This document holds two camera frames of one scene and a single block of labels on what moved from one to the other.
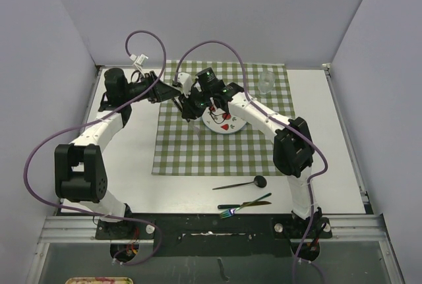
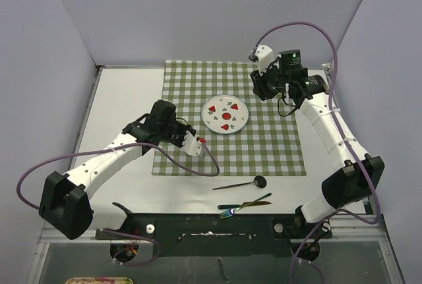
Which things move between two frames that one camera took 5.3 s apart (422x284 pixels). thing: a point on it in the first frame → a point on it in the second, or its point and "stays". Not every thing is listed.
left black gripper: x=160 y=91 → x=184 y=128
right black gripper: x=190 y=111 → x=259 y=80
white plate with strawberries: x=221 y=122 stays
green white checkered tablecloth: x=185 y=147 stays
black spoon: x=260 y=181 stays
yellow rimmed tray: x=99 y=280 stays
